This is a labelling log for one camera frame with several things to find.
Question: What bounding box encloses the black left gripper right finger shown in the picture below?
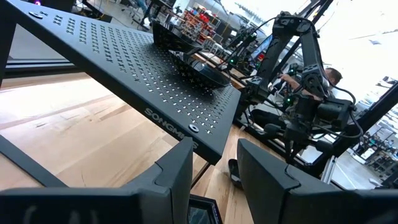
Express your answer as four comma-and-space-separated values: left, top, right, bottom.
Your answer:
236, 138, 398, 224

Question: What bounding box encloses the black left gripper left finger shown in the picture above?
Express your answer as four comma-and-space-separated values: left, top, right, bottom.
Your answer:
0, 136, 195, 224

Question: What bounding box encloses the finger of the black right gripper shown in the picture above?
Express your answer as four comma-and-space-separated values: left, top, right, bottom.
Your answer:
292, 136, 334, 165
263, 123, 292, 165

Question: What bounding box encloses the black small square mini plate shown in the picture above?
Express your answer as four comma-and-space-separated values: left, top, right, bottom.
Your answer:
228, 157, 246, 189

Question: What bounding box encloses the black wavy square mini plate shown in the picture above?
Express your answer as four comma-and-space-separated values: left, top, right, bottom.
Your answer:
186, 194, 223, 224
167, 49, 233, 91

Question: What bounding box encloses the person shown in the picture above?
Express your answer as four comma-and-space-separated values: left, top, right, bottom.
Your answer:
278, 67, 343, 103

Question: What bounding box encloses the black computer monitor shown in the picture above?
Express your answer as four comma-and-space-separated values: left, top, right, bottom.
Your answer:
250, 34, 274, 60

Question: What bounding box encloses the parts storage rack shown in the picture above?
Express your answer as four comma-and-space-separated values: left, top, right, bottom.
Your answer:
178, 7, 218, 44

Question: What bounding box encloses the black perforated metal shelf riser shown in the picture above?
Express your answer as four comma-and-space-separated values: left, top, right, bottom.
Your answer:
0, 0, 243, 187

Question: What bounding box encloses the black computer tower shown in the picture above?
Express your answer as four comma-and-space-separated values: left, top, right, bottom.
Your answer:
29, 0, 77, 13

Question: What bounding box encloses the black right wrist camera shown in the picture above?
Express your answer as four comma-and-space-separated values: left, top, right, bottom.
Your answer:
317, 98, 355, 130

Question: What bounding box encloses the black frame upright post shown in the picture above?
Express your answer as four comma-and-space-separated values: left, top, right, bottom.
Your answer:
306, 88, 398, 178

